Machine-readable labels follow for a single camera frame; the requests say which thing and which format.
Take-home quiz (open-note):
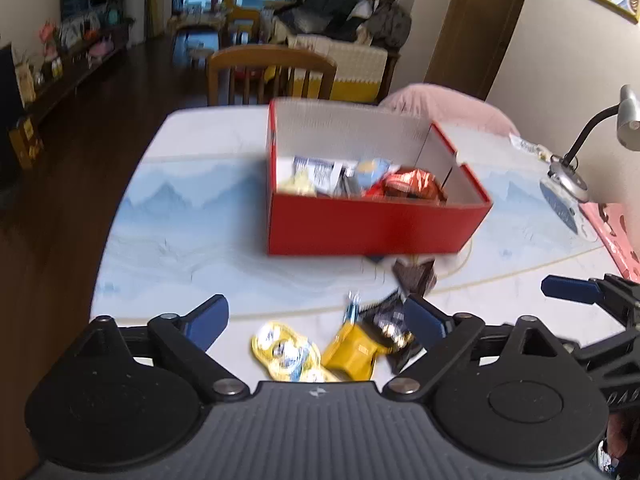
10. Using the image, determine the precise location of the wooden chair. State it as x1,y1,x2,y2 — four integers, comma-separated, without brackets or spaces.
206,44,338,107

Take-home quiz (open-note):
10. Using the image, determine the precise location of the light blue cookie packet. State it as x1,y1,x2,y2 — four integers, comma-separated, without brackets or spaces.
352,157,401,191

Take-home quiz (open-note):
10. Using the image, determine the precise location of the dark jacket pile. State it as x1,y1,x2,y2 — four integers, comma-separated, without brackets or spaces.
357,0,413,51

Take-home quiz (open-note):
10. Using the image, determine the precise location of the mountain print table mat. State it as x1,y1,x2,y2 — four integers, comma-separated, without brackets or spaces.
95,152,608,318

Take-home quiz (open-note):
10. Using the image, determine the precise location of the coffee table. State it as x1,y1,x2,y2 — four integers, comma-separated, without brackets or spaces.
167,10,228,68

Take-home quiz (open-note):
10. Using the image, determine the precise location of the dark brown snack packet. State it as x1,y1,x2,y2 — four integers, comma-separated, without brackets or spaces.
391,258,437,296

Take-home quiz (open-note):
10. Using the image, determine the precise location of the yellow foil snack packet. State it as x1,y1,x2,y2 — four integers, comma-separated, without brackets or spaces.
251,321,341,383

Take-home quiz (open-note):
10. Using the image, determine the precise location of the yellow white snack packet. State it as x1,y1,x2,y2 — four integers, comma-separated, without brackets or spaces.
276,169,318,197

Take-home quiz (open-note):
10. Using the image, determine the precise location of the red cardboard box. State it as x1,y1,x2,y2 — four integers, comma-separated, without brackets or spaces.
266,98,493,257

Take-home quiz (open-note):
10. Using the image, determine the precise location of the yellow giraffe chair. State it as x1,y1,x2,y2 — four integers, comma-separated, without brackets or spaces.
222,0,261,46

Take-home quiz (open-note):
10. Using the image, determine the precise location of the dark red foil snack packet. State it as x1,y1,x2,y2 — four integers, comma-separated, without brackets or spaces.
382,167,447,203

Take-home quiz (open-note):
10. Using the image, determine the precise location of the silver desk lamp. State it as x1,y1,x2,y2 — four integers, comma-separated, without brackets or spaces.
545,85,640,204

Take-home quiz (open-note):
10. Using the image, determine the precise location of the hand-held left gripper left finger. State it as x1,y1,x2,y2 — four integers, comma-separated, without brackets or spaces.
75,294,251,405

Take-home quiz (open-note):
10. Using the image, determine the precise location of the black snack packet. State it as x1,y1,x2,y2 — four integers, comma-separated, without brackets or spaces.
357,294,426,375

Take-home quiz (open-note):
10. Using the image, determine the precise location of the sofa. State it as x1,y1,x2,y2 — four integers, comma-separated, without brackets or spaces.
272,0,413,61

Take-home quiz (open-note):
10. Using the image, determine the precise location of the wooden door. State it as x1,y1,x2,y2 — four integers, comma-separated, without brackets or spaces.
424,0,536,101

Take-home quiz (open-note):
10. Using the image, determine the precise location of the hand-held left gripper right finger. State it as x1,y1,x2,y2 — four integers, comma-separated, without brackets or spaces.
382,295,568,401

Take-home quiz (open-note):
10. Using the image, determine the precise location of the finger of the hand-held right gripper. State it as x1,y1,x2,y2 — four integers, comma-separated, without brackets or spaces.
541,274,640,333

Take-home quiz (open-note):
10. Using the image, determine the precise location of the black cabinet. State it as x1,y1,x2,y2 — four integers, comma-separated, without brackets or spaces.
0,42,26,191

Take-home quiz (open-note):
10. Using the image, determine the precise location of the yellow boxy snack packet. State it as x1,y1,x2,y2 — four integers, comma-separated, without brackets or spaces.
321,322,383,380

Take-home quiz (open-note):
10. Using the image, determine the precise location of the yellow white knitted throw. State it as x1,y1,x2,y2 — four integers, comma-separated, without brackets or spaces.
287,35,390,103

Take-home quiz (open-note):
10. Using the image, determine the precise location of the blue striped snack packet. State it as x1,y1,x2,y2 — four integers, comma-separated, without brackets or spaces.
345,290,362,328

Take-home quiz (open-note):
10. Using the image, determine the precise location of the brown printed box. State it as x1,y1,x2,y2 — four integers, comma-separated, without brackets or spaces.
7,115,45,171

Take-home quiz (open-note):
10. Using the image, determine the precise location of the dark wooden tv cabinet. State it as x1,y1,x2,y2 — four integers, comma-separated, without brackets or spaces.
15,17,136,126

